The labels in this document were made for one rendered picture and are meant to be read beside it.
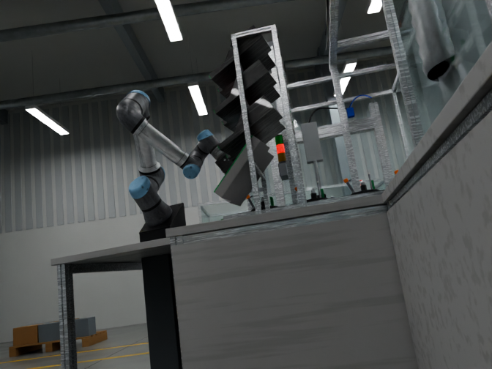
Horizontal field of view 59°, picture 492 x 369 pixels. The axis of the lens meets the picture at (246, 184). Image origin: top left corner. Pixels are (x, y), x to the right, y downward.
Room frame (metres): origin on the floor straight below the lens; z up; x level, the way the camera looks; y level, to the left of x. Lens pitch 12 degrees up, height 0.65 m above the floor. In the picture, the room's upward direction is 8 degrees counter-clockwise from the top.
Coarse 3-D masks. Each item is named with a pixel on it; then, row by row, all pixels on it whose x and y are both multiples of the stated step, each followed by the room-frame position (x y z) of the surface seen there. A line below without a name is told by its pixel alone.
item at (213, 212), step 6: (210, 204) 7.28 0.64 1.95; (216, 204) 7.28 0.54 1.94; (222, 204) 7.28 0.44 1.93; (228, 204) 7.28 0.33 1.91; (246, 204) 7.28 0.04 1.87; (204, 210) 7.28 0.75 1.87; (210, 210) 7.28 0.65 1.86; (216, 210) 7.28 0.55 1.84; (222, 210) 7.28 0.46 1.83; (228, 210) 7.28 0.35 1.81; (234, 210) 7.28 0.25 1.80; (240, 210) 7.28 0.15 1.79; (246, 210) 7.28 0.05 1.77; (204, 216) 7.28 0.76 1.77; (210, 216) 7.28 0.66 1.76; (216, 216) 7.28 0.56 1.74; (222, 216) 7.28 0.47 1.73; (204, 222) 7.28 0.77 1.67
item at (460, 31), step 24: (432, 0) 0.87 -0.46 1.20; (456, 0) 0.75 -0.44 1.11; (480, 0) 0.66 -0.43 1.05; (408, 24) 1.09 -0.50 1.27; (456, 24) 0.78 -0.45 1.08; (480, 24) 0.68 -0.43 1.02; (408, 48) 1.14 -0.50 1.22; (456, 48) 0.81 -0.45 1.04; (480, 48) 0.71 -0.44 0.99; (408, 72) 1.20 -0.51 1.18; (432, 72) 0.99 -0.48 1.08; (456, 72) 0.84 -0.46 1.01; (432, 96) 1.03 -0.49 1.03; (432, 120) 1.08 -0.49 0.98
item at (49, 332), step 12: (36, 324) 7.08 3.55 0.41; (48, 324) 6.86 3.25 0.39; (84, 324) 6.86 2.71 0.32; (24, 336) 6.87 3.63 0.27; (36, 336) 6.86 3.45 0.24; (48, 336) 6.86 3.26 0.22; (84, 336) 6.86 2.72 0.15; (96, 336) 7.11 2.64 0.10; (12, 348) 6.81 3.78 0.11; (24, 348) 7.06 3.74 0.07; (36, 348) 7.41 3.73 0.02; (48, 348) 6.80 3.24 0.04
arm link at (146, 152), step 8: (128, 96) 1.91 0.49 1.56; (136, 96) 1.92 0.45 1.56; (144, 96) 1.97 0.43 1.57; (144, 104) 1.95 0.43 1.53; (144, 112) 1.97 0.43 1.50; (136, 136) 2.06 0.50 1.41; (136, 144) 2.10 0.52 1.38; (144, 144) 2.09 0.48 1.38; (144, 152) 2.12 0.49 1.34; (152, 152) 2.15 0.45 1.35; (144, 160) 2.15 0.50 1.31; (152, 160) 2.17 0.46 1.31; (144, 168) 2.19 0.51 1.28; (152, 168) 2.19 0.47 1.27; (160, 168) 2.23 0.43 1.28; (152, 176) 2.20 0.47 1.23; (160, 176) 2.25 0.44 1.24; (160, 184) 2.26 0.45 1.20
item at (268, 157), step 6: (264, 156) 1.86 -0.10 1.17; (270, 156) 1.92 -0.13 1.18; (264, 162) 1.91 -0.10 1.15; (264, 168) 1.96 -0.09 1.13; (258, 174) 1.95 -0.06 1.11; (246, 186) 1.92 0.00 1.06; (240, 192) 1.91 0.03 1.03; (246, 192) 1.96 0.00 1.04; (240, 198) 1.96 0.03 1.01; (234, 204) 1.95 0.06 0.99; (240, 204) 2.01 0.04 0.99
